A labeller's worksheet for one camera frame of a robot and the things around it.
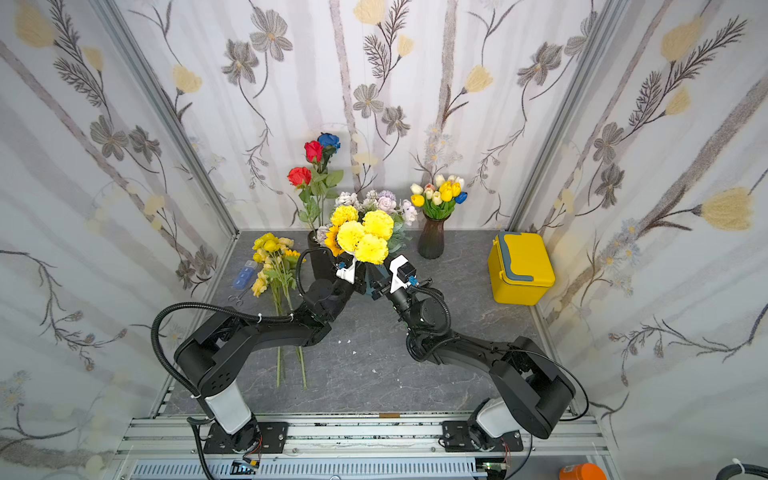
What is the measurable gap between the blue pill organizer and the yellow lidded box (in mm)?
869

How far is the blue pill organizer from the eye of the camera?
1.05m

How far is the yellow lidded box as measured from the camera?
918 millimetres
